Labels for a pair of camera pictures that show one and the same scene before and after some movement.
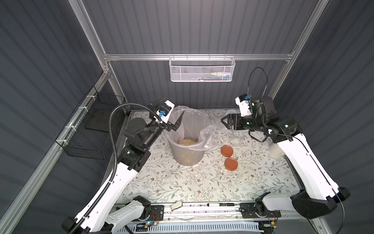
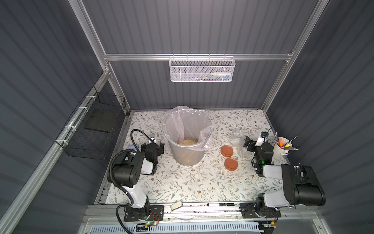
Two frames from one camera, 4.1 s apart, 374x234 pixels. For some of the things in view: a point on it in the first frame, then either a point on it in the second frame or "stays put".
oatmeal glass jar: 222,115 → 243,153
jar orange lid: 227,150 stays put
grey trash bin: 193,137 stays put
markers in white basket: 215,76 stays put
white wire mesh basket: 201,69 stays put
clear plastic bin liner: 195,129 stays put
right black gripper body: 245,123 → 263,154
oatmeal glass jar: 236,138 stays put
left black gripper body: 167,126 → 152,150
